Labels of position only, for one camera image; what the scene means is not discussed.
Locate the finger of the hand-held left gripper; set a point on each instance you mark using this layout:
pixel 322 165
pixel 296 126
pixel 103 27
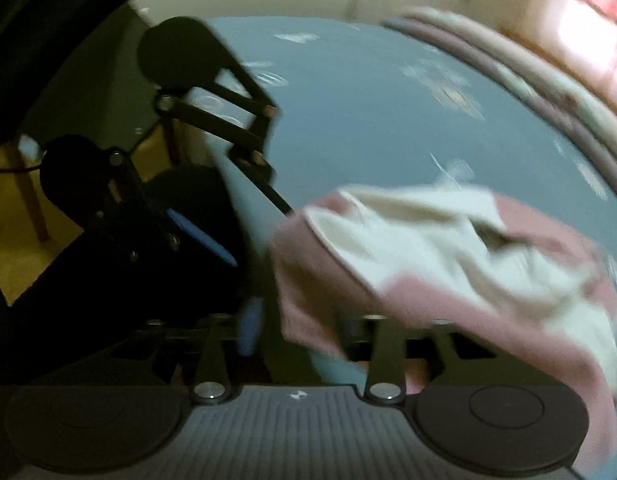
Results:
pixel 203 240
pixel 213 122

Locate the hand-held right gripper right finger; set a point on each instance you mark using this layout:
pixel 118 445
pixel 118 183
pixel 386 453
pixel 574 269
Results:
pixel 386 355

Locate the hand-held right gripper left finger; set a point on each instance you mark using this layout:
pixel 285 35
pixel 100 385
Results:
pixel 253 330

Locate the pink and white sweater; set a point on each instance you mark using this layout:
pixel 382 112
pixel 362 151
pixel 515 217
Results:
pixel 438 270

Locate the blue floral bed sheet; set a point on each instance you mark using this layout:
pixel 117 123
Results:
pixel 363 110

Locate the person's dark clothing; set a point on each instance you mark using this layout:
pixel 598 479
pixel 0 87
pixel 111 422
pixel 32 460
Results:
pixel 63 310

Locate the wooden stool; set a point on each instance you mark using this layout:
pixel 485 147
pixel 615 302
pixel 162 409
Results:
pixel 31 195

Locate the folded floral quilt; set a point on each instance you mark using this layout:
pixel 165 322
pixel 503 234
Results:
pixel 538 90

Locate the pink window curtain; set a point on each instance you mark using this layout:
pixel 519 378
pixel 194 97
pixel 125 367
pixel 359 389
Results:
pixel 583 20

